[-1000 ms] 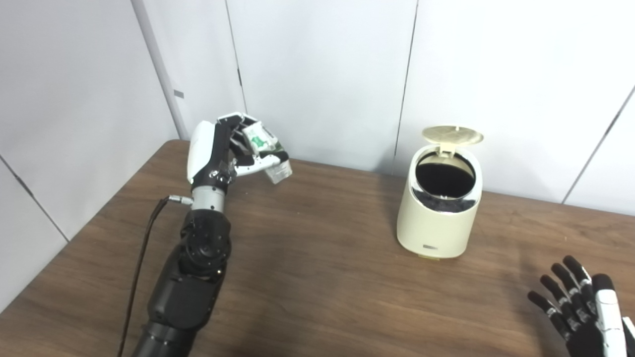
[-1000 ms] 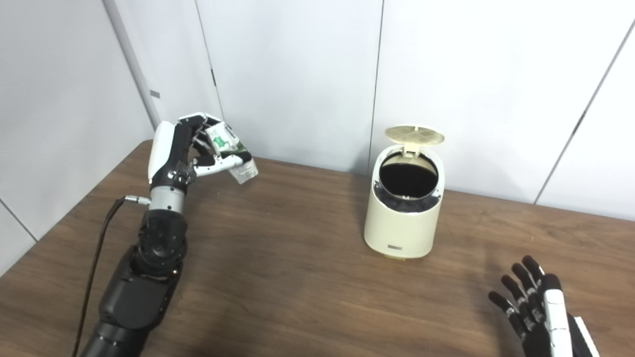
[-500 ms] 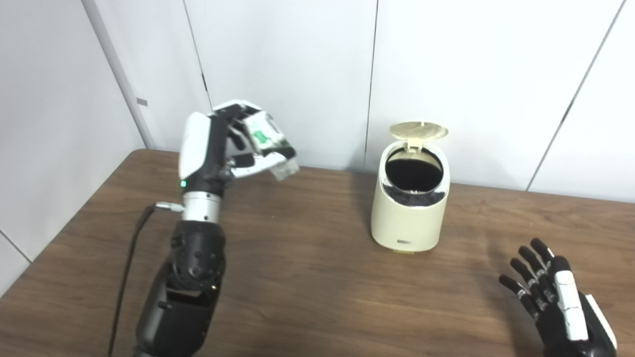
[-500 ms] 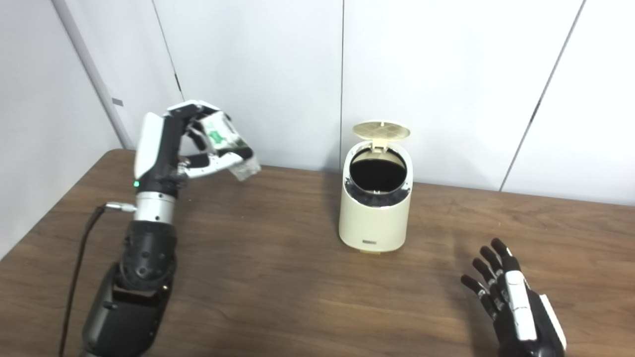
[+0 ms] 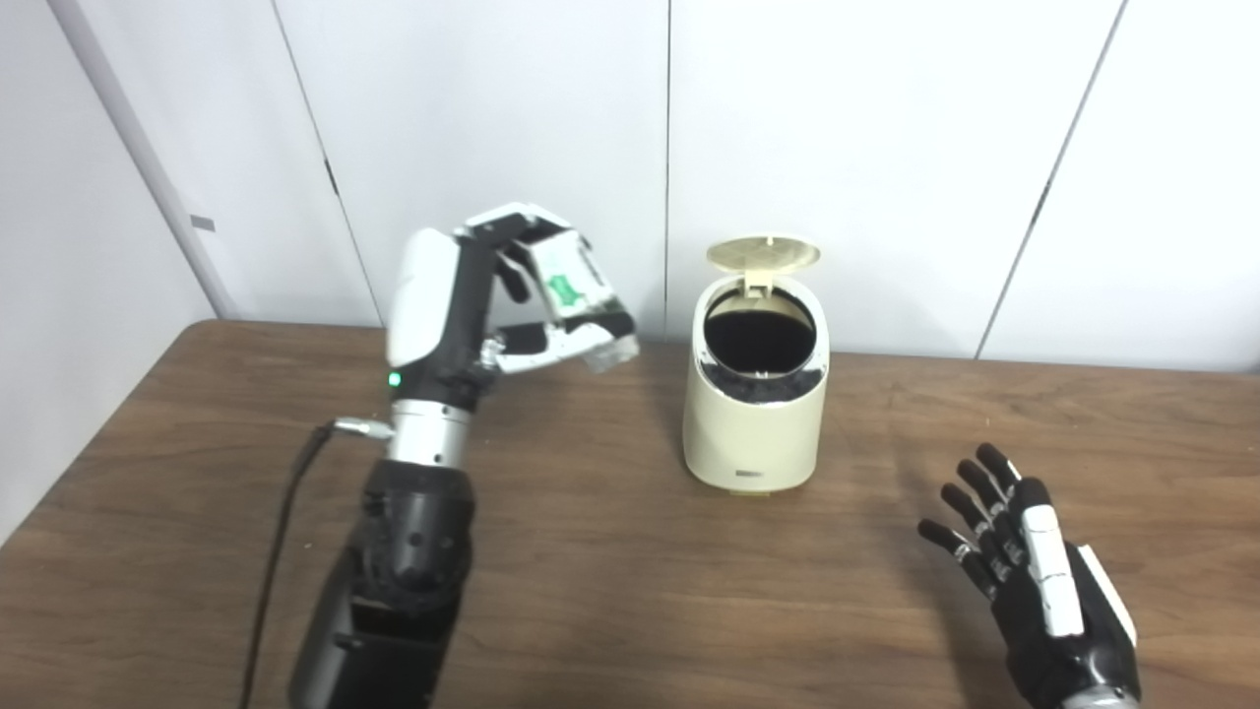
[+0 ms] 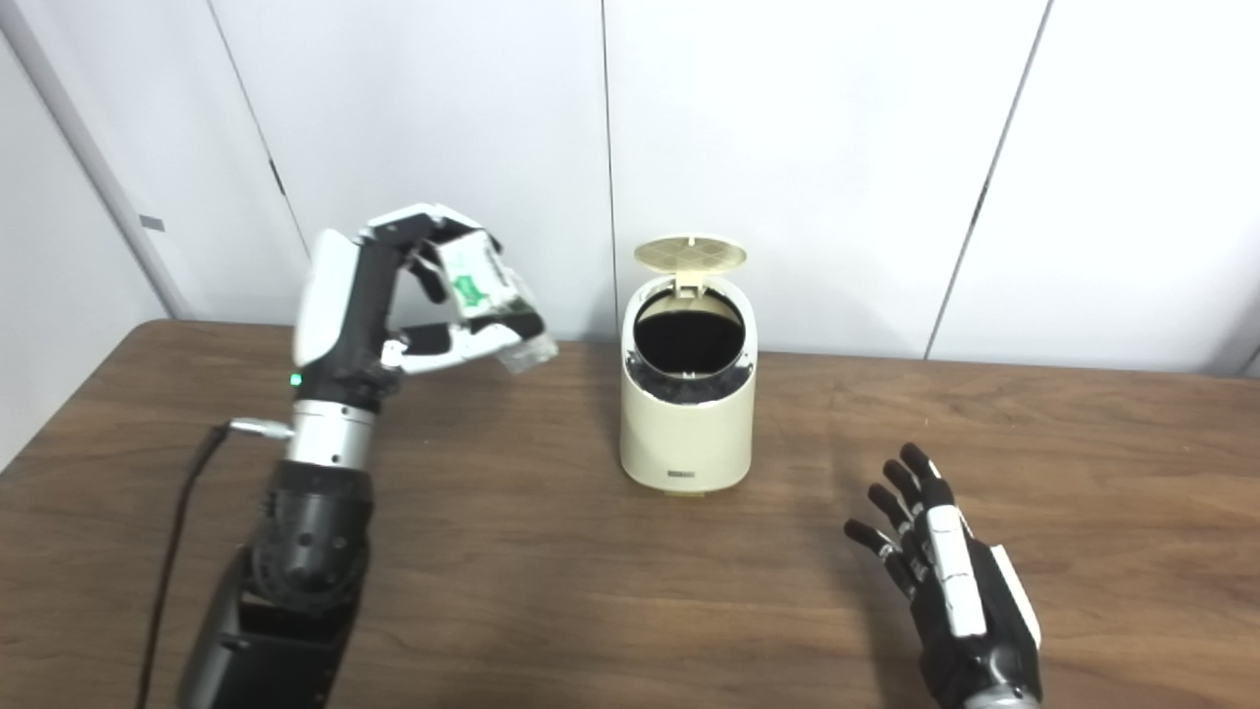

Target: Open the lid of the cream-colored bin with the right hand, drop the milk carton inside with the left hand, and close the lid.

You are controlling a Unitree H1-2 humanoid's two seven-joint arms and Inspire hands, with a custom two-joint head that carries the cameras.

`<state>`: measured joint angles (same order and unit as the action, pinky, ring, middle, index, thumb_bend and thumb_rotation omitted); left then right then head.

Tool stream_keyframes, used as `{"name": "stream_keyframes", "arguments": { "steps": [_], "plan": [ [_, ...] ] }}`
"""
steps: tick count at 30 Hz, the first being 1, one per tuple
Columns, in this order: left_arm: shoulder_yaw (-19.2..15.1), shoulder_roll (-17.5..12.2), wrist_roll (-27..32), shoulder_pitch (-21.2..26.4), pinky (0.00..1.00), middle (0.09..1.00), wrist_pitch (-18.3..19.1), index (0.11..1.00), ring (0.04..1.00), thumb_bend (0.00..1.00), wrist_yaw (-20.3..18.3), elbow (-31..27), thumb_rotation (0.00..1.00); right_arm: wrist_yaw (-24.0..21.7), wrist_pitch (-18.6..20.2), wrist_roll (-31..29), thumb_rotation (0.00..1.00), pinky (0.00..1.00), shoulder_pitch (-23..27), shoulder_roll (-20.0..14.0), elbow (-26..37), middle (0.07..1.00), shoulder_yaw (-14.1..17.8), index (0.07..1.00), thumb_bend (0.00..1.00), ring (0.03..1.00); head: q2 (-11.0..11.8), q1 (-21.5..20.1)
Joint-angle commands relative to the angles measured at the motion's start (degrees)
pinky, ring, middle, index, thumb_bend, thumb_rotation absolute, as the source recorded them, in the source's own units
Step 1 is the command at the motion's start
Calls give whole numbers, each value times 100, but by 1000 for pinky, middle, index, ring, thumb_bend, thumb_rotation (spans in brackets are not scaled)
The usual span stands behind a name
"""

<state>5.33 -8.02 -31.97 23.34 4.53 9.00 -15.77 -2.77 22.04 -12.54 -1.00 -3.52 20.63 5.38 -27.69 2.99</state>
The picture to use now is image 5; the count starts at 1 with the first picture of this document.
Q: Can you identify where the black bin liner bag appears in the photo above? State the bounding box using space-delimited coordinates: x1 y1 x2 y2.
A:
701 295 823 403

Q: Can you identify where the grey wall corner post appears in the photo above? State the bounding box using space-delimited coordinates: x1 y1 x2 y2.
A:
44 0 242 321

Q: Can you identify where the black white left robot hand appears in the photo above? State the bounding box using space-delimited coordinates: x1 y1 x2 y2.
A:
384 203 636 410

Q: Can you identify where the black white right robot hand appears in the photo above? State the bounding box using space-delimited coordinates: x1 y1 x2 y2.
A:
917 443 1143 708

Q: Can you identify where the cream-colored bin body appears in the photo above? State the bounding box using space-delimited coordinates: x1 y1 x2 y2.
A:
682 276 831 495

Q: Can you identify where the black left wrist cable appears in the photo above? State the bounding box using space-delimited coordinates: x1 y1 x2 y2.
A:
239 418 395 709

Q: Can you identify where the green white milk carton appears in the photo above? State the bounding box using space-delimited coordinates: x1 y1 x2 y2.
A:
527 231 639 373

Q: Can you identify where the round cream bin lid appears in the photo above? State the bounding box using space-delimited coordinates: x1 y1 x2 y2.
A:
706 233 821 296

